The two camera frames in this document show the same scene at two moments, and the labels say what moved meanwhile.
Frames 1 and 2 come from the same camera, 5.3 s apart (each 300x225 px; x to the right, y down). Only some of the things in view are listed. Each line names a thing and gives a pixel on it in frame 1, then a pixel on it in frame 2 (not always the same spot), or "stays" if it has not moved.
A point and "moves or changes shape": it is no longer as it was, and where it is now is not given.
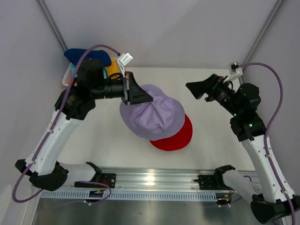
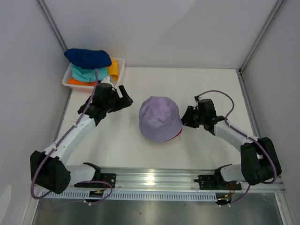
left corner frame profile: [46, 13] stays
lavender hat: [160, 119] moves or changes shape
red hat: [177, 141] moves or changes shape
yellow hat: [113, 68] stays
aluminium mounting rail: [158, 179] stays
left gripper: [132, 93] -> [125, 101]
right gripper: [211, 86] -> [186, 120]
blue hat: [74, 56] stays
